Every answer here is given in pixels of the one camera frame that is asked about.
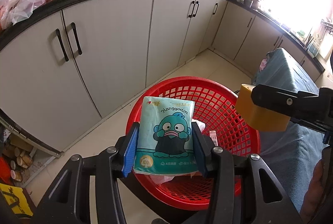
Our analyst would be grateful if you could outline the yellow round container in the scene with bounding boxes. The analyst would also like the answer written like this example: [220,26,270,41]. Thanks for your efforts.
[235,84,290,132]

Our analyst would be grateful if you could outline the teal cartoon tissue pack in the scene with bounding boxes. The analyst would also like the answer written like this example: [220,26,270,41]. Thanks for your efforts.
[133,96,198,175]

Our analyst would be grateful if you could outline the red torn snack bag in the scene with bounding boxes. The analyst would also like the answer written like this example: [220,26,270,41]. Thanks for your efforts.
[149,119,218,184]

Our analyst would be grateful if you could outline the white kitchen base cabinets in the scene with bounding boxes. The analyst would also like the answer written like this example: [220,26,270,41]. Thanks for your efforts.
[1,0,323,152]

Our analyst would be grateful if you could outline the person's right hand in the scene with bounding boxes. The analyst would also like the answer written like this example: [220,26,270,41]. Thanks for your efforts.
[300,160,323,223]

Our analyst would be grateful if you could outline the red plastic mesh basket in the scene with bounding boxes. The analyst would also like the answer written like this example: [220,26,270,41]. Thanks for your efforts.
[126,76,261,210]

